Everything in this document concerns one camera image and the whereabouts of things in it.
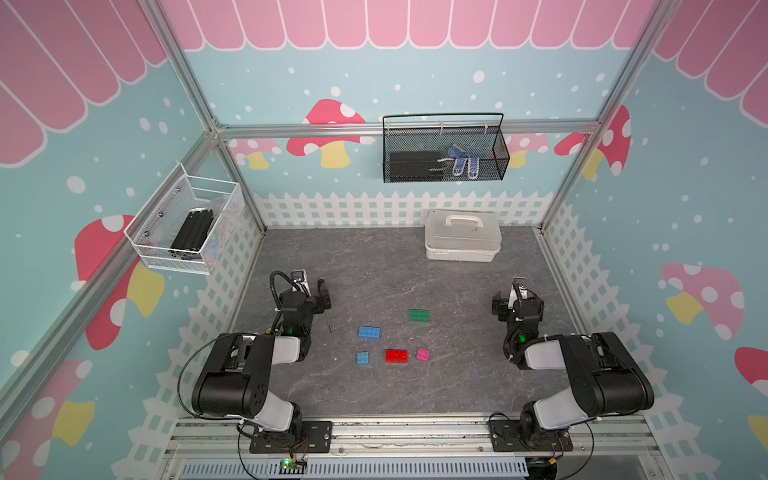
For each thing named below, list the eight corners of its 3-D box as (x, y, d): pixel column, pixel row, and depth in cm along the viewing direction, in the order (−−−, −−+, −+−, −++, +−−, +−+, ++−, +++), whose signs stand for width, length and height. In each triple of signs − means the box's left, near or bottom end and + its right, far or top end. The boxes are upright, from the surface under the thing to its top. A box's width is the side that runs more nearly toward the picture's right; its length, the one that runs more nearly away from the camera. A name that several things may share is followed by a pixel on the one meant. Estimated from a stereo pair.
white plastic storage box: (425, 266, 111) (428, 242, 101) (421, 220, 127) (424, 196, 116) (503, 265, 111) (514, 242, 101) (490, 220, 127) (498, 196, 116)
